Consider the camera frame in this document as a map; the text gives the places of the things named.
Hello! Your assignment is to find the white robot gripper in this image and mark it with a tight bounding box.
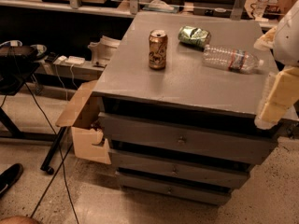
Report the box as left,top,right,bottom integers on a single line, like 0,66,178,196
253,0,299,130

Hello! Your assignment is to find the black floor cable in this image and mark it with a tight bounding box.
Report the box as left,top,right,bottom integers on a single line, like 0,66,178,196
8,47,80,224

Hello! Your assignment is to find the black rolling stand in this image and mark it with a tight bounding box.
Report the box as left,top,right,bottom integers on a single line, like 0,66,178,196
0,46,66,175

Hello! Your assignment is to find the middle grey drawer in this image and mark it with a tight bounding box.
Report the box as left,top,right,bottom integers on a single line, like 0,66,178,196
109,149,249,189

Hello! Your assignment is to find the upright background water bottle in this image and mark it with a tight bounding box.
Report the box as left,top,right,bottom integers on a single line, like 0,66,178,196
252,0,270,19

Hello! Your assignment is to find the grey drawer cabinet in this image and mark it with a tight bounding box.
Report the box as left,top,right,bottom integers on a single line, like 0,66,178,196
93,12,297,194

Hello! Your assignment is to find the orange soda can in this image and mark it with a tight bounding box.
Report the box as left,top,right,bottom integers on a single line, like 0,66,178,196
149,29,168,70

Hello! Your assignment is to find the open cardboard box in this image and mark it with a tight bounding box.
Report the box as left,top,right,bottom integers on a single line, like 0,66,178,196
55,80,111,164

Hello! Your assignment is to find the white plastic part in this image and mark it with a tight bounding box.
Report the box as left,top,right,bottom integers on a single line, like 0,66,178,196
88,35,120,66

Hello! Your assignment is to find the bottom grey drawer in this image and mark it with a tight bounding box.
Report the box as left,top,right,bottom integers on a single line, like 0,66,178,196
116,172,231,205

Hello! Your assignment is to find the grey drawer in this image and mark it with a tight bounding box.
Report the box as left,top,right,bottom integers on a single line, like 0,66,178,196
109,149,249,189
98,111,278,166
116,172,231,205

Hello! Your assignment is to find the black shoe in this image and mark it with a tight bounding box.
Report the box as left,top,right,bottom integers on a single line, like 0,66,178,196
0,163,23,198

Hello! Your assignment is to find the top grey drawer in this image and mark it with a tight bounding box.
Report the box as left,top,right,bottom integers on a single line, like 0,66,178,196
98,111,278,166

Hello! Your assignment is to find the white power strip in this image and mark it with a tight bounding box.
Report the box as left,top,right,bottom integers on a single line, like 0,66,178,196
54,56,85,65

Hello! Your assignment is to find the clear plastic water bottle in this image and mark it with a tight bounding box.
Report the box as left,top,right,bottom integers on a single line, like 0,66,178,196
203,45,263,74

